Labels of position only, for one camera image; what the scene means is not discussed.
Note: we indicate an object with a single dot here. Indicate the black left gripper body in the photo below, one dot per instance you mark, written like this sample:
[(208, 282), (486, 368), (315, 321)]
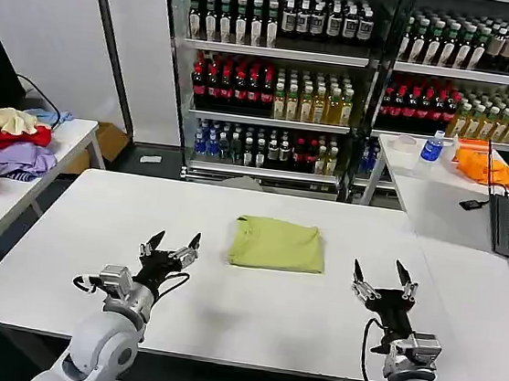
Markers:
[(158, 269)]

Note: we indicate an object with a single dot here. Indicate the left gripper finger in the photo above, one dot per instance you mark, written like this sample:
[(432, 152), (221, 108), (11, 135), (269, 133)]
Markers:
[(154, 240), (190, 248)]

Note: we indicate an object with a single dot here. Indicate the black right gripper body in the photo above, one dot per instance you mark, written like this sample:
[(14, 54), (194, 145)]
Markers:
[(390, 311)]

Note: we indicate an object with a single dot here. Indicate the green shirt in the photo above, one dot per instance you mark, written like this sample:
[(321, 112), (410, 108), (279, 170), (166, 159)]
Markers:
[(278, 246)]

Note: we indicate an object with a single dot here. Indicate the small white floor item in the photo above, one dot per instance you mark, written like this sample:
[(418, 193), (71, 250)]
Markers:
[(150, 159)]

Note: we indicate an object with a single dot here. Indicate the small black device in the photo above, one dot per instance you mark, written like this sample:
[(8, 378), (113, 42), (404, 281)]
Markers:
[(470, 204)]

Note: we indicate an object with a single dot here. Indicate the cream cloth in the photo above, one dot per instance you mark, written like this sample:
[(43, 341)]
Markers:
[(5, 121)]

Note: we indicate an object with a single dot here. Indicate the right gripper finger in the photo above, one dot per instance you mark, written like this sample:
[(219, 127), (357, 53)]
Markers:
[(403, 275), (359, 276)]

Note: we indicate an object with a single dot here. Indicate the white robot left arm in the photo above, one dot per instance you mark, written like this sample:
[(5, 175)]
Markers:
[(99, 343)]

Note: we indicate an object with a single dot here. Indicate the purple cloth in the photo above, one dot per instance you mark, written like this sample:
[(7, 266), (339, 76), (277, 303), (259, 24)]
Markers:
[(21, 158)]

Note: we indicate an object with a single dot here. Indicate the light blue cloth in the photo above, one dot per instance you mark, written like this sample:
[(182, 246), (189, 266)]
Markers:
[(58, 116)]

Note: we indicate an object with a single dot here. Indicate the cardboard box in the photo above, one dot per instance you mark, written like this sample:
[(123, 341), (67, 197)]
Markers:
[(108, 141)]

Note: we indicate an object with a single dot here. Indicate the white side table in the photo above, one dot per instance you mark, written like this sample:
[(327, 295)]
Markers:
[(429, 187), (77, 133)]

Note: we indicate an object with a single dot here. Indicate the steel shelf with bottles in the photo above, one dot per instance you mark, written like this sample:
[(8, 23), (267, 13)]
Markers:
[(274, 55), (460, 76)]

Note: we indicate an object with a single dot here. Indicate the black slanted frame pole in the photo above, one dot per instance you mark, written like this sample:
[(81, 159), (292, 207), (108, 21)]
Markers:
[(111, 45)]

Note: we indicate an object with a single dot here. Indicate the orange cloth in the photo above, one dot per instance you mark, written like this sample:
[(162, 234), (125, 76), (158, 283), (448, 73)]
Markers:
[(487, 168)]

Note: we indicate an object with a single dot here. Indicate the grey rounded object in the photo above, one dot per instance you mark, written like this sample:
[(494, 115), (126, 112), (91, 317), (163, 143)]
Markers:
[(242, 182)]

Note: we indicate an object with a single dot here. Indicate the blue label water bottle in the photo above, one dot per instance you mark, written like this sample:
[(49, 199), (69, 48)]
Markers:
[(431, 152)]

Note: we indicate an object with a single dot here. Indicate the red cloth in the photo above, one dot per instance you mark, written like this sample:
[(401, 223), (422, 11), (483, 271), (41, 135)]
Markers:
[(9, 139)]

